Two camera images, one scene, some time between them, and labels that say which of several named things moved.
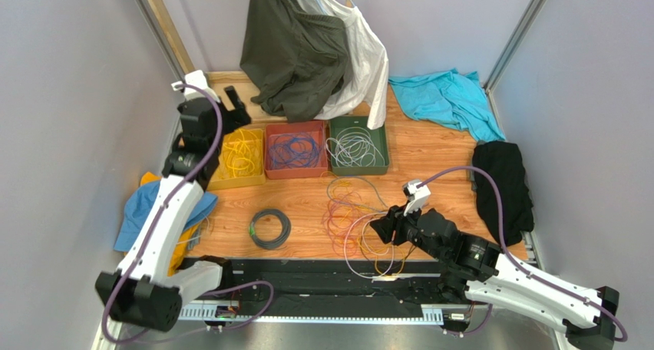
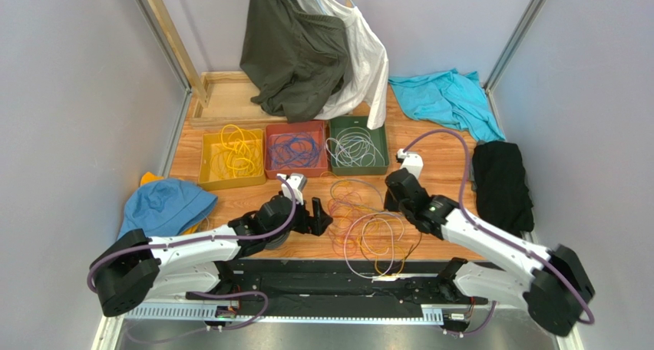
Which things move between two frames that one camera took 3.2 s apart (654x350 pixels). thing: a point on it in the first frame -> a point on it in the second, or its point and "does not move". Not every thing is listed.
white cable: [354, 147] does not move
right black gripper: [391, 227] -> [397, 184]
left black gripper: [236, 118] -> [315, 224]
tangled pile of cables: [353, 203] does not move
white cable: [354, 147] does not move
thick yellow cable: [239, 143] does not move
